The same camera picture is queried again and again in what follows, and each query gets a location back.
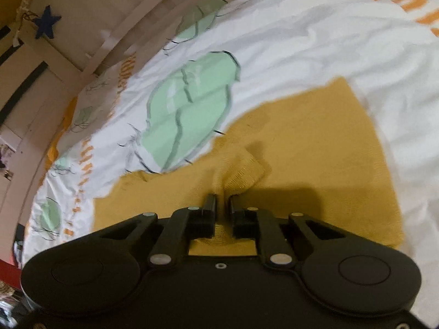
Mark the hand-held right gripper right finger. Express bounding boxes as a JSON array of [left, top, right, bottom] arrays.
[[229, 195, 346, 268]]

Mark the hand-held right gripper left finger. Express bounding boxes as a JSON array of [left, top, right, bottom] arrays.
[[98, 194, 218, 268]]

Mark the yellow knit garment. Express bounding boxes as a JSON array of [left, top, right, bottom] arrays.
[[92, 77, 404, 257]]

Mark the yellow bed sheet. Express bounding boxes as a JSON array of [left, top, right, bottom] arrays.
[[44, 96, 80, 168]]

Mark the white printed bed blanket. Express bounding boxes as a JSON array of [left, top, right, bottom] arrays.
[[21, 0, 439, 316]]

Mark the beige wooden wardrobe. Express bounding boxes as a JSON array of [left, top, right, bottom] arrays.
[[0, 24, 85, 192]]

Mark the blue star decoration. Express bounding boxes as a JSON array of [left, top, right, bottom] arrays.
[[32, 5, 63, 40]]

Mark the wooden bed rail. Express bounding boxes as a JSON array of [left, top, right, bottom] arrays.
[[80, 0, 275, 76]]

